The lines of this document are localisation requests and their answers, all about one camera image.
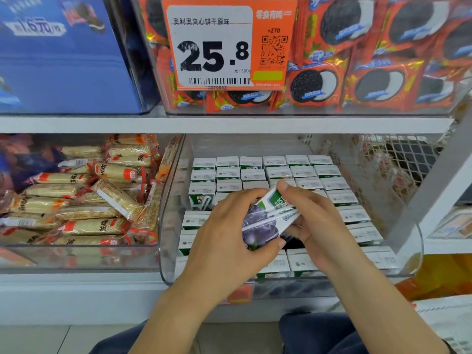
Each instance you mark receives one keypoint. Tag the pile of blue snack packets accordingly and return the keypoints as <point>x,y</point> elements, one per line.
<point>18,169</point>

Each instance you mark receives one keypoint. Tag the rows of white juice cartons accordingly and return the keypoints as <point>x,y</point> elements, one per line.
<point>358,214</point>

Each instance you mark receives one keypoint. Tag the person's left hand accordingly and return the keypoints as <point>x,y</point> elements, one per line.
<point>225,254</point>

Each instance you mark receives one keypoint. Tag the large white orange price tag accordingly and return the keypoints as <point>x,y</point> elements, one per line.
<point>210,48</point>

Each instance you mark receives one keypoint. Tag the yellow orange snack packet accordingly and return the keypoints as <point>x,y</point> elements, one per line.
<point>435,276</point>

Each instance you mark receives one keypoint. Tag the person's right forearm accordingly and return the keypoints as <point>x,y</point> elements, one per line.
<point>391,317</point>

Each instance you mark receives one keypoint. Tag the small orange price tag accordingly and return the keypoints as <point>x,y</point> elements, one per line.
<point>242,292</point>

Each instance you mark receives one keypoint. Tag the person's right hand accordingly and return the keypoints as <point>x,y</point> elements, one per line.
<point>324,232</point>

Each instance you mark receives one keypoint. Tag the person's left forearm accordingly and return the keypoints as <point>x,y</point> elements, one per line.
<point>173,328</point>

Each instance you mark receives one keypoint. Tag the stack of red cookie packets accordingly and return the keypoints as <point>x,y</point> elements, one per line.
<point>383,55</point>

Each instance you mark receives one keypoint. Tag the pile of yellow wafer bars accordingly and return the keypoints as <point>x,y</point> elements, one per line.
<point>81,199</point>

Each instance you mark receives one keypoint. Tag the blueberry juice carton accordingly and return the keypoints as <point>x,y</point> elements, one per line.
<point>269,217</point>

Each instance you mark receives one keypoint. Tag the clear plastic display bin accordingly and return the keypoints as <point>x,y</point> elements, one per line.
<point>405,254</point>
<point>77,256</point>

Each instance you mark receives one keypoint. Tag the faded orange price tag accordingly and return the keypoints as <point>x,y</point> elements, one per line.
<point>13,256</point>

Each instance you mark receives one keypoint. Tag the blue cardboard display box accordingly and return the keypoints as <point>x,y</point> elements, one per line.
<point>66,66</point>

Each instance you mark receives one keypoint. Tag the person's blue jeans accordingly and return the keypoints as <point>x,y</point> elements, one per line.
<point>317,335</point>

